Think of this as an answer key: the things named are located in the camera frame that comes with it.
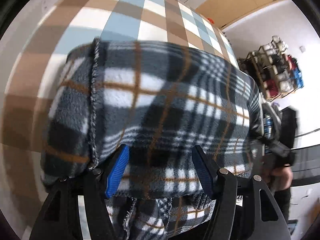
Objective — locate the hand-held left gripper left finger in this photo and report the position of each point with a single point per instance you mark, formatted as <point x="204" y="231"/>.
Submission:
<point x="117" y="172"/>

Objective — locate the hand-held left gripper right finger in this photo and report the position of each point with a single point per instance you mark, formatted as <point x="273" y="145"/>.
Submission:
<point x="202" y="172"/>

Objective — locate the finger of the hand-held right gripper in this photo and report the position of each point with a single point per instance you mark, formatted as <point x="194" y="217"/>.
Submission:
<point x="260" y="138"/>

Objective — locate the plaid fleece jacket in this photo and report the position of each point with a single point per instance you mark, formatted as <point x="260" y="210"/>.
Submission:
<point x="162" y="100"/>

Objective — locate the person's right hand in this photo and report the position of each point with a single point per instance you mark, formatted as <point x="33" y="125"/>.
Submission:
<point x="282" y="178"/>

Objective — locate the wooden shoe rack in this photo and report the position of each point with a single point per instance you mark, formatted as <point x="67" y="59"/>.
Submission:
<point x="282" y="95"/>

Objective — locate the shoe rack with shoes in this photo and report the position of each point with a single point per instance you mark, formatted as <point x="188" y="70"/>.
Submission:
<point x="277" y="72"/>

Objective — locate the pile of loose shoes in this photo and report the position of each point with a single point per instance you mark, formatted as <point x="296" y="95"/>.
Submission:
<point x="243" y="65"/>

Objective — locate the orange plastic bag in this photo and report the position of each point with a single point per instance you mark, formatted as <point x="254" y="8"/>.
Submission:
<point x="210" y="20"/>

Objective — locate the wooden door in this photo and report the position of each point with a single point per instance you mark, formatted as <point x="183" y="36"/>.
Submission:
<point x="237" y="2"/>

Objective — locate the white light switch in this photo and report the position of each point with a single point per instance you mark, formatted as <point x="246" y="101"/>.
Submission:
<point x="302" y="49"/>

